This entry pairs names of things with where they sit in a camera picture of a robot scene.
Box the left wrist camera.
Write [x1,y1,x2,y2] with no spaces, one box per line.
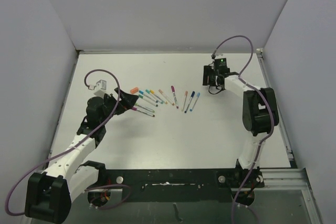
[88,80,108,98]

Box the magenta capped pen upright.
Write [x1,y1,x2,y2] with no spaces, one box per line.
[171,86,179,109]

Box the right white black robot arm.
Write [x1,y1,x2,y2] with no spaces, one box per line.
[203,55,279,187]

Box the orange marker cap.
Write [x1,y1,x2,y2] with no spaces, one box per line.
[130,87,139,94]

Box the magenta capped pen lower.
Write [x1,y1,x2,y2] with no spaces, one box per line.
[132,107,155,118]

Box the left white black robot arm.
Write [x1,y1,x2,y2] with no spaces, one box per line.
[24,88,138,223]

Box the salmon capped pen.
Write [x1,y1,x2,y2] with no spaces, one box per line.
[181,91,188,111]

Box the pink capped pen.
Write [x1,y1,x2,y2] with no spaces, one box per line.
[159,89,175,106]

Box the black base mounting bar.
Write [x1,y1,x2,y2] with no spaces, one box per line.
[87,167,265,207]

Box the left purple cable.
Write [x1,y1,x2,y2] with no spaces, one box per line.
[5,69,132,216]

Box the sky blue capped pen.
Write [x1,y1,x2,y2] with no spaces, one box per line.
[190,92,200,112]

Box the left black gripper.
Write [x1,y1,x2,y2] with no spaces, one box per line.
[100,88,138,125]

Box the yellow capped pen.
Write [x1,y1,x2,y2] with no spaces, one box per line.
[150,90,167,104]

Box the light blue capped pen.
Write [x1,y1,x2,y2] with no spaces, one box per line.
[139,90,158,103]

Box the dark blue capped pen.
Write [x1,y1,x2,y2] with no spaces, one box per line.
[184,91,195,113]

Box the green capped pen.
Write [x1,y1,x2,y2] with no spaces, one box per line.
[135,103,155,113]

